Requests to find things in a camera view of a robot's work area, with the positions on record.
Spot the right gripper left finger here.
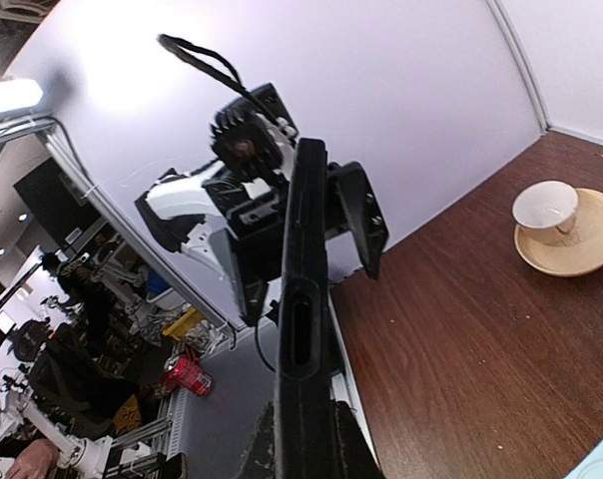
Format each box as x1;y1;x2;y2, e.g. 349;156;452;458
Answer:
236;399;281;479

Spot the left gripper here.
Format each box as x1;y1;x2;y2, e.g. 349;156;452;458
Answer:
203;162;389;327

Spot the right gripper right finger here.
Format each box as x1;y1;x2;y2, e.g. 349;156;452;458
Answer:
333;401;384;479

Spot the black cased phone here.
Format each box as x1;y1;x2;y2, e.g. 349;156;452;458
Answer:
274;139;341;478

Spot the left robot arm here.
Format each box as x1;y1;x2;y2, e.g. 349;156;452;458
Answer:
136;162;389;327

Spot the red drink can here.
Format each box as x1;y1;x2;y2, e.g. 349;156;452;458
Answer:
160;355;213;397

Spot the white teacup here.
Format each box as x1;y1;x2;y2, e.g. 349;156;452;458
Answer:
511;180;579;244

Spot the beige saucer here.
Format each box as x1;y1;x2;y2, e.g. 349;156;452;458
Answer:
514;188;603;277

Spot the aluminium front rail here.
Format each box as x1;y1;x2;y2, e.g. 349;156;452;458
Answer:
328;297;379;465

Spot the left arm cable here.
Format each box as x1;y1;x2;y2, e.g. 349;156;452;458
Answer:
157;33;283;126

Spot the left aluminium post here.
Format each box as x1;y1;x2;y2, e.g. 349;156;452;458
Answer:
41;114;247;331

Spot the aluminium post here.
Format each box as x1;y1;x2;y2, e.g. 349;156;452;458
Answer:
41;114;247;331
485;0;552;135

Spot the right aluminium post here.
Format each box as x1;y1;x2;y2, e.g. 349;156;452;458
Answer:
485;0;552;135

